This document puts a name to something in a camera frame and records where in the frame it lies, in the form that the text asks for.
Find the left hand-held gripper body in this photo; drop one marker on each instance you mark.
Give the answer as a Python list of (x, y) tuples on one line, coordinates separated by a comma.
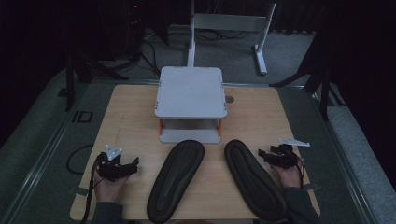
[(109, 169)]

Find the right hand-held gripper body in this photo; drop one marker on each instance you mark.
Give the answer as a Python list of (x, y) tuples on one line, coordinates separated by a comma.
[(285, 157)]

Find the black slipper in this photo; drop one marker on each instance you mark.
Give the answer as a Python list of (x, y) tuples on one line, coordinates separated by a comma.
[(253, 182), (175, 182)]

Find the grey rack with orange posts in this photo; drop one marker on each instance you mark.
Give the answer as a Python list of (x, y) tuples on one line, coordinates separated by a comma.
[(190, 93)]

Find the person's left hand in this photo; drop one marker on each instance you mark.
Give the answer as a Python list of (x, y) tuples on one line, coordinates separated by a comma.
[(109, 188)]

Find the person's right hand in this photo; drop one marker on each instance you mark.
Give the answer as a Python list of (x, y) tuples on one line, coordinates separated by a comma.
[(289, 177)]

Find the grey tape piece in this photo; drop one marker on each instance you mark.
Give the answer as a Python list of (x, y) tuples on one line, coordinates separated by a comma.
[(80, 191), (311, 187)]

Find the round grey table grommet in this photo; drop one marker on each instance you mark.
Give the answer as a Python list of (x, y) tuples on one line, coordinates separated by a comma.
[(229, 99)]

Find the black tripod stand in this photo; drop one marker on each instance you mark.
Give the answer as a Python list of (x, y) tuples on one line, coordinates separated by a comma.
[(324, 93), (70, 84)]

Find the white metal stand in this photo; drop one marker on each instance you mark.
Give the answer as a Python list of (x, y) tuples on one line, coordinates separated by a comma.
[(230, 22)]

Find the black rectangular floor frame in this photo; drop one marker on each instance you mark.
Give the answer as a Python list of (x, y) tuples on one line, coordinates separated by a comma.
[(82, 117)]

